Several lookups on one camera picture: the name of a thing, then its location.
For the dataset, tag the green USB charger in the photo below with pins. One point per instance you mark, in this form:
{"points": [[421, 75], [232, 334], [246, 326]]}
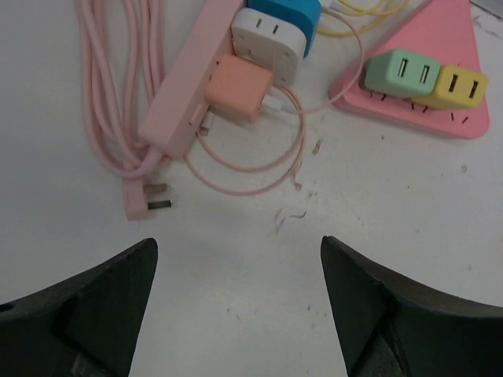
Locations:
{"points": [[401, 73]]}

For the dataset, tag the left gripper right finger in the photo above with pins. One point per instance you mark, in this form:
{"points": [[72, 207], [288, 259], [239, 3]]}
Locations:
{"points": [[391, 325]]}

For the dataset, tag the peach USB charger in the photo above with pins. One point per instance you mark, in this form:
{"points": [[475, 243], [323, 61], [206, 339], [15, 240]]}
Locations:
{"points": [[237, 87]]}

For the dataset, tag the yellow USB charger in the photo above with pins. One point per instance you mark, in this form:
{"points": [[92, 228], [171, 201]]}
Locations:
{"points": [[455, 88]]}

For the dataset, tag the pink triangular power strip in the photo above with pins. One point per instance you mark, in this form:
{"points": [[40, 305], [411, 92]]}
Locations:
{"points": [[439, 29]]}

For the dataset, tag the blue plug adapter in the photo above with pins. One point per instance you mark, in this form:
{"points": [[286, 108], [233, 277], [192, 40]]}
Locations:
{"points": [[305, 14]]}

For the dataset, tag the pink long power strip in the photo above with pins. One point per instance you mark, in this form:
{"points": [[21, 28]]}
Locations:
{"points": [[179, 107]]}

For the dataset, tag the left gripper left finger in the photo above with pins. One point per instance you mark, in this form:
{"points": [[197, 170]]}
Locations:
{"points": [[86, 325]]}

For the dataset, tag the white adapter plug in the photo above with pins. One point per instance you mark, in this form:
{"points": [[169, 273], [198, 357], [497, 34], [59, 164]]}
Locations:
{"points": [[269, 42]]}

